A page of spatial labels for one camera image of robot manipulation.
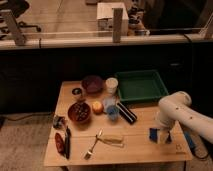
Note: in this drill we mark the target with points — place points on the white cardboard box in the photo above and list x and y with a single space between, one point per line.
104 17

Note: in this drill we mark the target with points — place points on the clear plastic cup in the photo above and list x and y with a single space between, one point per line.
108 102

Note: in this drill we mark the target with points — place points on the small dark tin can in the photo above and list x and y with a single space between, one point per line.
77 93

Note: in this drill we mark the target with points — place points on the office chair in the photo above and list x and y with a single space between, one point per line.
18 7

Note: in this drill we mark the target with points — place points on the red spoon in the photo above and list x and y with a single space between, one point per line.
59 143

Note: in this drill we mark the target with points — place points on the cream handled utensil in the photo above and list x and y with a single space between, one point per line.
113 140

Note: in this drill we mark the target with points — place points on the green plastic tray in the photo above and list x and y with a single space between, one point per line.
140 86

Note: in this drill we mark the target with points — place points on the blue object beside table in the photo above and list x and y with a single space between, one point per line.
189 141

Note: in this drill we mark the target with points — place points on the metal fork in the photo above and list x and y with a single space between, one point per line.
90 150

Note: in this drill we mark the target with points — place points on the purple bowl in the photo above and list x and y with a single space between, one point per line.
92 83

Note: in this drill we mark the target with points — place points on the black rectangular brush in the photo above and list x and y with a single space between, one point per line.
126 113

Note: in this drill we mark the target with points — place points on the red bowl with food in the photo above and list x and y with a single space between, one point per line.
79 112

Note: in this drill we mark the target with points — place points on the apple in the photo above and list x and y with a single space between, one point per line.
97 107

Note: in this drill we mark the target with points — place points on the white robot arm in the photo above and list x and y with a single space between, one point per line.
176 107

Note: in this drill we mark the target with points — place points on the white cup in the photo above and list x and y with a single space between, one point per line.
111 85

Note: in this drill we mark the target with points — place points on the blue plastic cup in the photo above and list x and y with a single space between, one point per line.
112 112

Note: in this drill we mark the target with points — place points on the blue sponge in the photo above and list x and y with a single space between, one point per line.
153 135

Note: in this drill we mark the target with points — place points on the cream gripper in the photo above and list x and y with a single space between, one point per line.
163 136

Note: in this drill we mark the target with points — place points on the black marker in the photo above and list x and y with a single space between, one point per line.
67 142

